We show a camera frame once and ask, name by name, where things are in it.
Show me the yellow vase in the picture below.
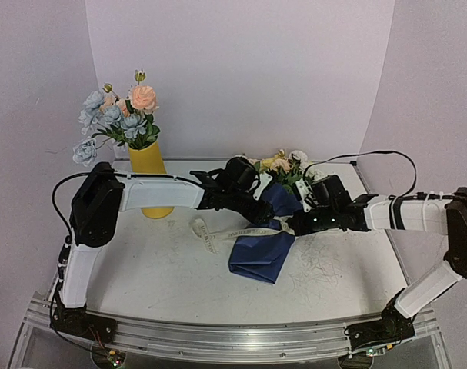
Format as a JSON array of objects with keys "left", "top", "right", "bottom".
[{"left": 128, "top": 141, "right": 174, "bottom": 219}]

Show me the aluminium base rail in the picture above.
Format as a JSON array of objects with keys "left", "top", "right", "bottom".
[{"left": 8, "top": 294, "right": 451, "bottom": 368}]

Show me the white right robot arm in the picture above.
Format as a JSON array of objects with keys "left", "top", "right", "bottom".
[{"left": 288, "top": 175, "right": 467, "bottom": 351}]

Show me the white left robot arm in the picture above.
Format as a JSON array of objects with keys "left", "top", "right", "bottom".
[{"left": 50, "top": 157, "right": 274, "bottom": 343}]

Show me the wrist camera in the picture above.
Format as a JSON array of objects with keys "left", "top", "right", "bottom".
[
  {"left": 253, "top": 172, "right": 273, "bottom": 200},
  {"left": 295, "top": 179, "right": 314, "bottom": 213}
]

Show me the blue wrapping paper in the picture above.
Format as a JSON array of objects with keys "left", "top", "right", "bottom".
[{"left": 228, "top": 183, "right": 302, "bottom": 284}]

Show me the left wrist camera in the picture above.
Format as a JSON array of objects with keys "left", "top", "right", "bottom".
[{"left": 253, "top": 172, "right": 273, "bottom": 200}]

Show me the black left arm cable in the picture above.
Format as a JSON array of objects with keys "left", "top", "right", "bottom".
[{"left": 51, "top": 171, "right": 103, "bottom": 247}]

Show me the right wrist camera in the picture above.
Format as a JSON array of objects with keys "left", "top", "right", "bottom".
[{"left": 295, "top": 179, "right": 314, "bottom": 213}]

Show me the blue and pink flower bunch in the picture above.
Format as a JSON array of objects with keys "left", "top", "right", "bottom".
[{"left": 72, "top": 69, "right": 161, "bottom": 168}]

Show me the bouquet of roses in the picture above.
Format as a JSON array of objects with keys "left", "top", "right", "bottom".
[{"left": 237, "top": 149, "right": 326, "bottom": 194}]

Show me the cream printed ribbon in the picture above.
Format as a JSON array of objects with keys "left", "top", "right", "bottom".
[{"left": 189, "top": 217, "right": 295, "bottom": 254}]

